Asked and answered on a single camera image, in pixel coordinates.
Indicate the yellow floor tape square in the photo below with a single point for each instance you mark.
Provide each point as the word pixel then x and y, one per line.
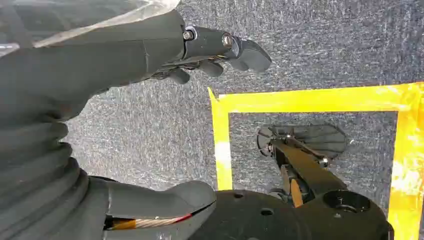
pixel 298 99

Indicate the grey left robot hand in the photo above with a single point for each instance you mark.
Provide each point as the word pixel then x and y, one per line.
pixel 99 56

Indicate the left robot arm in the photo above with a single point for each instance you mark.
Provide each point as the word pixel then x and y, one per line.
pixel 33 185

